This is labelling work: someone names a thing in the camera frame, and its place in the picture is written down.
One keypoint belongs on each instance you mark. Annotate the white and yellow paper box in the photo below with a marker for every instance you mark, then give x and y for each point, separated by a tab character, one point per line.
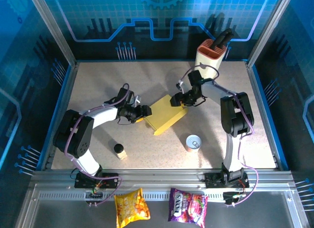
164	115

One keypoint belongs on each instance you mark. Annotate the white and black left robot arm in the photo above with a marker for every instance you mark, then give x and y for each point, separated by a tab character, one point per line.
103	116

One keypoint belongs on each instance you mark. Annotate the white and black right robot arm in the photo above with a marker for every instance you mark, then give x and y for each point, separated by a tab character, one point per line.
216	90

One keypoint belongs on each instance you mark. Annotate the small jar with black lid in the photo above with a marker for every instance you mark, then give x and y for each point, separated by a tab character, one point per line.
119	147

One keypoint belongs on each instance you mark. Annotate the tin can with pull tab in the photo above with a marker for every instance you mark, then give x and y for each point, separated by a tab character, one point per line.
193	142

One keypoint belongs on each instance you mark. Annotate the cream knife block orange top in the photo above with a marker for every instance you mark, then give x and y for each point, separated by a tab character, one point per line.
208	57

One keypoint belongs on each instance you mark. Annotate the yellow snack bag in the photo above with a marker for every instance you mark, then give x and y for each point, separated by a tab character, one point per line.
130	208

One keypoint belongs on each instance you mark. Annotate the purple candy bag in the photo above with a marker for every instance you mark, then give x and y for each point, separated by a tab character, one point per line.
186	208

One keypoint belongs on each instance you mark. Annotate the aluminium lower tray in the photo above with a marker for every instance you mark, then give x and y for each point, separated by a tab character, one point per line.
73	213

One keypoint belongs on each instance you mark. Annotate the aluminium front rail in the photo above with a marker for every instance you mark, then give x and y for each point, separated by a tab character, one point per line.
159	179

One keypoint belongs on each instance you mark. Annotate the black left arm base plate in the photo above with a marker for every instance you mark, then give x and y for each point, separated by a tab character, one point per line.
110	177

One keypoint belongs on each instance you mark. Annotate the aluminium side rail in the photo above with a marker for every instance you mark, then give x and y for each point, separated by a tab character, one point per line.
68	90
265	115

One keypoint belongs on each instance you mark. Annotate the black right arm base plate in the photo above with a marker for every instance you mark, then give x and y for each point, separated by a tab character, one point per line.
211	180

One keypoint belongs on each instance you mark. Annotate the aluminium frame post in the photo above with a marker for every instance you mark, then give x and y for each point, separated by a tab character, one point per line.
269	29
54	31

